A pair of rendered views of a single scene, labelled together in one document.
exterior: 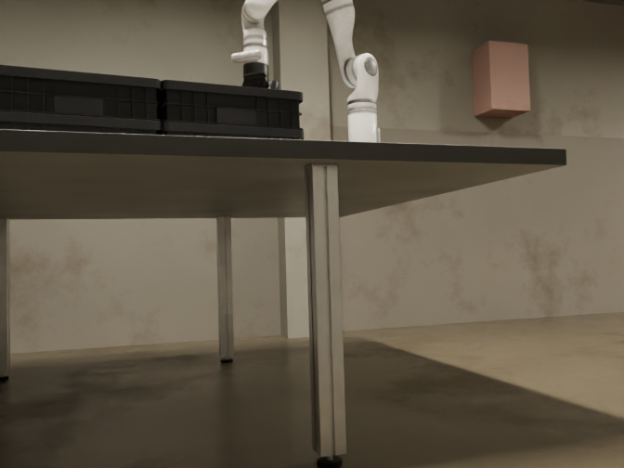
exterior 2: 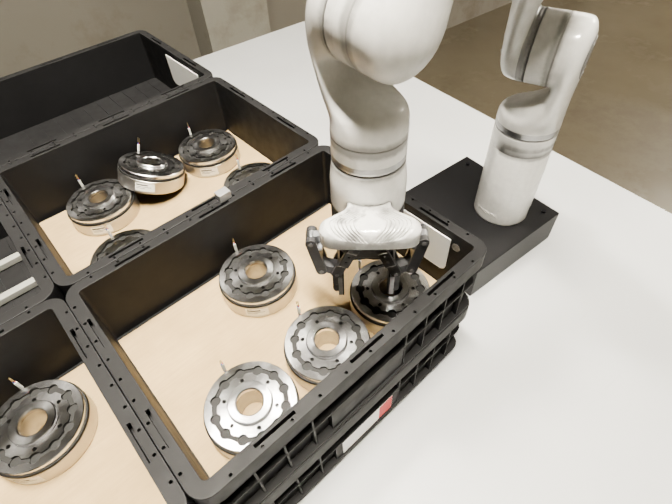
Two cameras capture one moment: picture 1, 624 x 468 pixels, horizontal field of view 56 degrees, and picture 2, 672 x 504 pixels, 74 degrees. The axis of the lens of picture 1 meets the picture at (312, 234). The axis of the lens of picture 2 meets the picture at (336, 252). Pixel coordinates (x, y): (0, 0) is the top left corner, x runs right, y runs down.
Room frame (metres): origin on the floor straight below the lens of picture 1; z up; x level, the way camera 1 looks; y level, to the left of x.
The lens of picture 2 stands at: (1.38, 0.29, 1.33)
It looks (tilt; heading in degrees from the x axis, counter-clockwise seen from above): 49 degrees down; 343
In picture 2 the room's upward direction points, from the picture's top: 4 degrees counter-clockwise
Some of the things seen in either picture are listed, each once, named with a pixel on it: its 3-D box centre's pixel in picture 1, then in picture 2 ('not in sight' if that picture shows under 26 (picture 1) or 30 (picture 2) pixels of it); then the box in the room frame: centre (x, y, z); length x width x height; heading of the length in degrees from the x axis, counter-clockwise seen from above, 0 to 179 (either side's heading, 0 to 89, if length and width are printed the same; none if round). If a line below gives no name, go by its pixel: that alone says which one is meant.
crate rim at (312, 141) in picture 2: not in sight; (159, 163); (1.99, 0.37, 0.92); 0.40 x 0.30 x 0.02; 113
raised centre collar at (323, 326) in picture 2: not in sight; (326, 340); (1.64, 0.22, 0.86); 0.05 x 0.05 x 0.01
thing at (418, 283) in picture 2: not in sight; (390, 289); (1.69, 0.12, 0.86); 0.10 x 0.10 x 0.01
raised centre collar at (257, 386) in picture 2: not in sight; (250, 402); (1.60, 0.32, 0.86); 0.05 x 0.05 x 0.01
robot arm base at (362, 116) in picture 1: (362, 132); (512, 169); (1.84, -0.17, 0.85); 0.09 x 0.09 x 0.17; 16
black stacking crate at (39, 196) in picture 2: not in sight; (170, 189); (1.99, 0.37, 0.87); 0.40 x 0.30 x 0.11; 113
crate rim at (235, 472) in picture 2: (223, 104); (281, 275); (1.71, 0.25, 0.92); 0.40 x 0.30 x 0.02; 113
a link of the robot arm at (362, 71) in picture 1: (361, 83); (542, 77); (1.84, -0.17, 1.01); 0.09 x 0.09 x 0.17; 41
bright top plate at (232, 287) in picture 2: not in sight; (256, 273); (1.78, 0.28, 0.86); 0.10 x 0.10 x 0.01
